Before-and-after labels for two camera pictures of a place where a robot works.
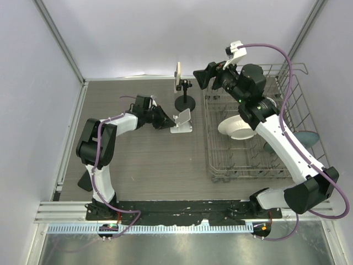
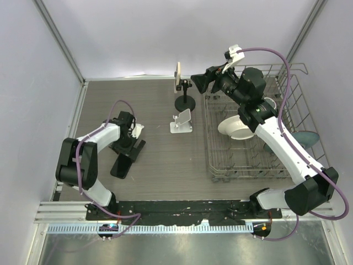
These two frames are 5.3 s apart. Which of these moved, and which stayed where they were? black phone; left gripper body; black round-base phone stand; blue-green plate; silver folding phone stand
Moved: black phone; left gripper body
Stayed: blue-green plate; black round-base phone stand; silver folding phone stand
